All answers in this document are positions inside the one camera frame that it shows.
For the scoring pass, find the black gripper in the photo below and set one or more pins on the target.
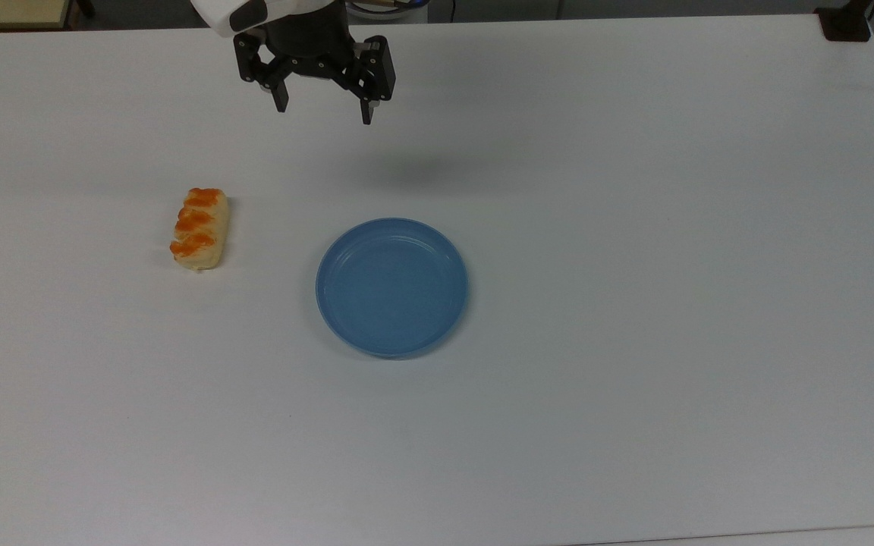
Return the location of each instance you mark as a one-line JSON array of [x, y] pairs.
[[308, 38]]

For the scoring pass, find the black table clamp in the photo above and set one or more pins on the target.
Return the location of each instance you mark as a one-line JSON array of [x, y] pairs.
[[845, 23]]

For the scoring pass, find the blue round plate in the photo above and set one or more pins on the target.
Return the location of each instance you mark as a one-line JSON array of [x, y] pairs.
[[392, 288]]

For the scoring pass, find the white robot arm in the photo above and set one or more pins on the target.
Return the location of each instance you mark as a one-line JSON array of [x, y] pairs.
[[215, 14]]

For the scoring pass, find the bread roll with orange topping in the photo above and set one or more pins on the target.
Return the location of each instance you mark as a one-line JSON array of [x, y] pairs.
[[200, 230]]

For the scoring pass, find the light wooden desk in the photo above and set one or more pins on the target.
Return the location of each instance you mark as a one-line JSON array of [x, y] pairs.
[[8, 11]]

